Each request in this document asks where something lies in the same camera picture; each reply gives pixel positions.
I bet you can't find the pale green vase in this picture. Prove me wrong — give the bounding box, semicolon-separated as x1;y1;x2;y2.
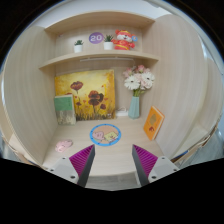
128;95;141;120

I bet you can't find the round purple number sign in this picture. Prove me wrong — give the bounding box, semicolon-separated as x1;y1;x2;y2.
88;31;105;45

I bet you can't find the green book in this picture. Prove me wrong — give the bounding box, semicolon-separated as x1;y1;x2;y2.
54;94;77;126

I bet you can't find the small potted plant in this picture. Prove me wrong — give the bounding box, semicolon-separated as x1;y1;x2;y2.
73;39;85;54
102;34;115;51

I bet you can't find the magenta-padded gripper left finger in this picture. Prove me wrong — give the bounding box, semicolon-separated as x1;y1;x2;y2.
43;143;97;188

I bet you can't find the pink and white flower bouquet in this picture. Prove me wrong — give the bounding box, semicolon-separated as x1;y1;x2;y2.
122;64;156;98

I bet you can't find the pink computer mouse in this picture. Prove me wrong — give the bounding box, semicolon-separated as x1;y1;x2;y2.
54;139;74;154

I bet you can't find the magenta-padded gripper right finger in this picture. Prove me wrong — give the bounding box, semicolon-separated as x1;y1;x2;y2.
131;143;181;188

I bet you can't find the round blue-rimmed mouse pad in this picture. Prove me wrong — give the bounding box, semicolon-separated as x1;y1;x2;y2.
89;123;123;147

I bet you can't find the yellow poppy flower painting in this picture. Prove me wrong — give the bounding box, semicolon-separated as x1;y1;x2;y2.
54;69;117;122

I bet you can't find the white power strip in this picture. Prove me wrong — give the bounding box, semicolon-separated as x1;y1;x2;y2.
115;107;130;118

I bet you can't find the red plush toy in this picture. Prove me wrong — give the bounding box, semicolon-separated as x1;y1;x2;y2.
111;29;138;51

